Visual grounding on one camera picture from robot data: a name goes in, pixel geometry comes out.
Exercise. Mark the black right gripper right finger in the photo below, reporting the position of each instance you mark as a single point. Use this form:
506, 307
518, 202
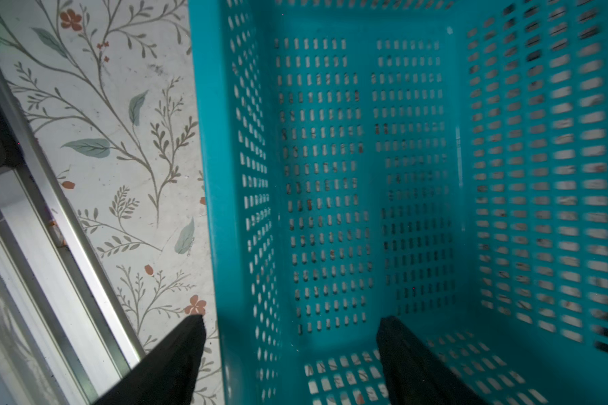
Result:
413, 374

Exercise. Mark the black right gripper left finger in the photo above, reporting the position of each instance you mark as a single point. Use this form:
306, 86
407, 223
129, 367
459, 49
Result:
168, 374

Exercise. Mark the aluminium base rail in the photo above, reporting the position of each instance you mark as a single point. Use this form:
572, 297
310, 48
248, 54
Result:
62, 338

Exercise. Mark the teal plastic basket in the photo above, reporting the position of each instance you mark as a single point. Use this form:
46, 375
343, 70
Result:
442, 162

